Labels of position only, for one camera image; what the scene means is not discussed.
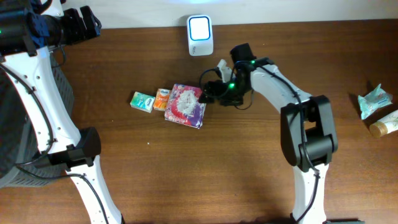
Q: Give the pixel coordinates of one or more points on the orange tissue pocket pack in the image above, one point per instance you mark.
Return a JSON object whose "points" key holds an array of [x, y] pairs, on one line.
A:
{"points": [[161, 99]]}

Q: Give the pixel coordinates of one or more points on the red purple tissue pack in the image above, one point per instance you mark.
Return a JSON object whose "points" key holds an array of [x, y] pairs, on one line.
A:
{"points": [[183, 106]]}

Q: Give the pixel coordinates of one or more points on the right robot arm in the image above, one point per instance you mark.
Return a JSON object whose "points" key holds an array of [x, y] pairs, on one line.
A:
{"points": [[307, 129]]}

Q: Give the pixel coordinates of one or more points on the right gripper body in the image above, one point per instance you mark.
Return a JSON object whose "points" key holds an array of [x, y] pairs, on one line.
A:
{"points": [[234, 91]]}

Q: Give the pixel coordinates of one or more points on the grey plastic mesh basket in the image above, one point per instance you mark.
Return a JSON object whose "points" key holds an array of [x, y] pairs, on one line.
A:
{"points": [[26, 147]]}

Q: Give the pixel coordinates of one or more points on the teal tissue pocket pack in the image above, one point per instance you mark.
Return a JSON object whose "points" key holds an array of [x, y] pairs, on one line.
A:
{"points": [[142, 102]]}

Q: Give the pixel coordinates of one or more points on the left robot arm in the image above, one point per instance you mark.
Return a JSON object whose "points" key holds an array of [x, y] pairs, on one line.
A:
{"points": [[30, 32]]}

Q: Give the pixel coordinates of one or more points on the cream tube gold cap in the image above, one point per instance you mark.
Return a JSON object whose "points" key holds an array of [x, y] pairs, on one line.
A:
{"points": [[385, 125]]}

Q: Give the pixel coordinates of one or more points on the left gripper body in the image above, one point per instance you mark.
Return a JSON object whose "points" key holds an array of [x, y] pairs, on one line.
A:
{"points": [[72, 29]]}

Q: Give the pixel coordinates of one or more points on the mint green wipes packet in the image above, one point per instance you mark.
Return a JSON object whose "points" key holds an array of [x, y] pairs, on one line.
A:
{"points": [[378, 98]]}

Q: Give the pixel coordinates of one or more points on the white barcode scanner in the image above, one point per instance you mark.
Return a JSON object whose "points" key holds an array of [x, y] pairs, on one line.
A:
{"points": [[200, 35]]}

